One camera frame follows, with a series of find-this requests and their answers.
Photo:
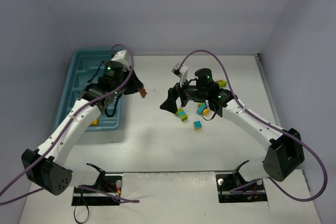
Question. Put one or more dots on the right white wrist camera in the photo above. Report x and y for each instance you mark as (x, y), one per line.
(181, 71)

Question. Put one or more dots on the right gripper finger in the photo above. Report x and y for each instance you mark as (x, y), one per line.
(170, 106)
(173, 95)

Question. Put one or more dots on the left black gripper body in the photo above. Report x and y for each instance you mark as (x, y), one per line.
(132, 83)

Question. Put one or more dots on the small green lego brick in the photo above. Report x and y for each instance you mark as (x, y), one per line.
(221, 83)

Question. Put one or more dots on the yellow striped lego piece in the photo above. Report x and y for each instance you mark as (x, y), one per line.
(95, 123)

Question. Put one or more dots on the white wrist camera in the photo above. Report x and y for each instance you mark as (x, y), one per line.
(181, 71)
(124, 58)

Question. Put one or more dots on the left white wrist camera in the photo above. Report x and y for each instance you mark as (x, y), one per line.
(124, 58)

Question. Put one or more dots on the blue yellow lego cube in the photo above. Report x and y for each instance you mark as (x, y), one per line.
(197, 126)

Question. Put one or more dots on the orange brown lego brick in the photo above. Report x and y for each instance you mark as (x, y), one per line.
(143, 92)

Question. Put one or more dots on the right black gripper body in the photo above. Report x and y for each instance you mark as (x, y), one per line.
(179, 94)

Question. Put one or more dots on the teal plastic compartment tray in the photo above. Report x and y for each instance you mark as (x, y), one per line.
(83, 66)

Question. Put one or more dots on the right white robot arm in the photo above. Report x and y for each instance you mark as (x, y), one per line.
(283, 154)

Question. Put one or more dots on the green blue yellow lego stack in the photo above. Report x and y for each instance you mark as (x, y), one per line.
(202, 109)

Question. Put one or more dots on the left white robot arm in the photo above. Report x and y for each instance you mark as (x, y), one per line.
(45, 166)

